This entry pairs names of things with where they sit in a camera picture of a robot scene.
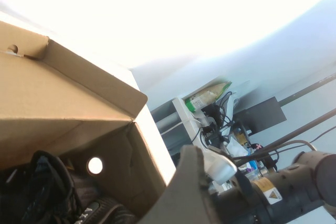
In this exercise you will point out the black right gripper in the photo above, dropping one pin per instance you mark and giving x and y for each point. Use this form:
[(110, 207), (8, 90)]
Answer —
[(236, 208)]

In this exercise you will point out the white desk shelf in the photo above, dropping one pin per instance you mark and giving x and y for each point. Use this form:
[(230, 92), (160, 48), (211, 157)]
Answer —
[(183, 119)]

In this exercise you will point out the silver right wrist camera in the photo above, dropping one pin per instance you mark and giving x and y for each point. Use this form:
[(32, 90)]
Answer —
[(220, 166)]

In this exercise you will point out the brown cardboard shoe box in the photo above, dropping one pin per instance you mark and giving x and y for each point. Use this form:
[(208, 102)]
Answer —
[(52, 90)]

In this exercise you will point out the white crumpled paper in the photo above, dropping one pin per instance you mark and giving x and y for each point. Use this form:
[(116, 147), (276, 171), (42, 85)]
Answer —
[(236, 150)]

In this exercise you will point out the black flat monitor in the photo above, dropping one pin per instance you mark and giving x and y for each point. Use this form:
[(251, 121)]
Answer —
[(262, 116)]

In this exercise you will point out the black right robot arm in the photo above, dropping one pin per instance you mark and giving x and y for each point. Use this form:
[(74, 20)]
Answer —
[(302, 195)]

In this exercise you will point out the green brown paper bag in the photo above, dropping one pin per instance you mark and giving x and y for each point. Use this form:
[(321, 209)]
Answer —
[(210, 93)]

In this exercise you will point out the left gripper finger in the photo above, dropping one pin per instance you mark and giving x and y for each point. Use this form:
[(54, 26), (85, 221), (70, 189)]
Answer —
[(183, 195)]

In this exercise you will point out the grey metal bar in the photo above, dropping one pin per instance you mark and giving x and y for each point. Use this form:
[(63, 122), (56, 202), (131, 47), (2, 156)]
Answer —
[(165, 121)]

